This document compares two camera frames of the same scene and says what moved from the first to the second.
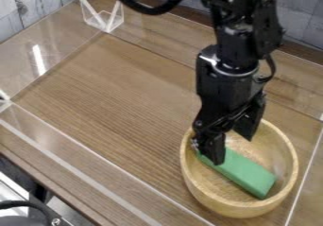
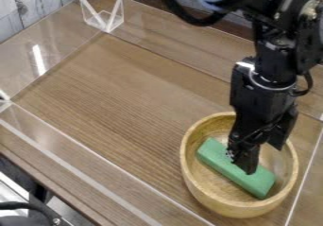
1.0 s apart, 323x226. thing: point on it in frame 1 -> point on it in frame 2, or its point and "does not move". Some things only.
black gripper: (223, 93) -> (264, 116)
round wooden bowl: (270, 150) does not move
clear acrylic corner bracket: (103, 20) does not move
